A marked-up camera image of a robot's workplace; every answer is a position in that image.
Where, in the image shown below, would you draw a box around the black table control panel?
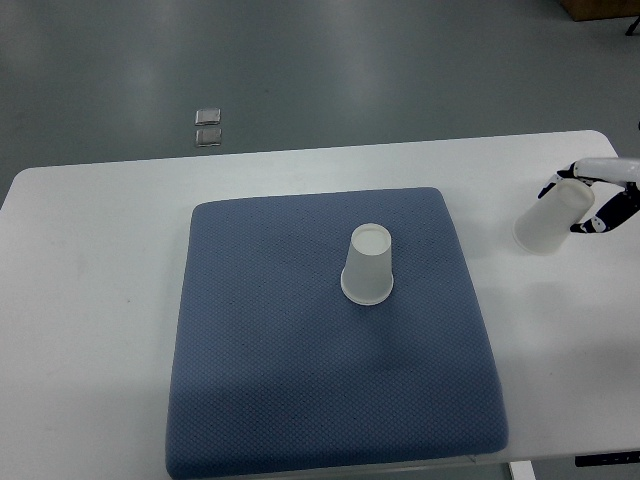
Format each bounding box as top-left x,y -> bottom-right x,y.
574,451 -> 640,468

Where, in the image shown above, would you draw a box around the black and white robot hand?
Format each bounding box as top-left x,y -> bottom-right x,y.
537,157 -> 639,234

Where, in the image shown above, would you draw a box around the white paper cup on cushion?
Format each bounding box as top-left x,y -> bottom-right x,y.
340,223 -> 394,306

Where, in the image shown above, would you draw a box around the lower metal floor plate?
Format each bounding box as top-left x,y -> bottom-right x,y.
195,127 -> 222,147

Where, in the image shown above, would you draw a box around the black tripod leg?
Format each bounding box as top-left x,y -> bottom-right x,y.
625,17 -> 640,36

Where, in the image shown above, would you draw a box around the white paper cup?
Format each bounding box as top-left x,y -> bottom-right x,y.
512,179 -> 595,256
340,223 -> 394,306

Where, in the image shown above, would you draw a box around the white table leg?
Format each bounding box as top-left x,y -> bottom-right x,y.
508,461 -> 536,480

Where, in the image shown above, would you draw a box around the upper metal floor plate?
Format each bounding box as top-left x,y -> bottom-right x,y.
195,107 -> 221,126

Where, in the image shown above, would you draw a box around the blue fabric cushion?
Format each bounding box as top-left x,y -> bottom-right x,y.
166,187 -> 508,479

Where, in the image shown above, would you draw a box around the brown cardboard box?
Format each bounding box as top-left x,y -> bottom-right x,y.
559,0 -> 639,22

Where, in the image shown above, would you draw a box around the metal floor plate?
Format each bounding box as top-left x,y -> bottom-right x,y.
195,107 -> 221,126
195,127 -> 222,147

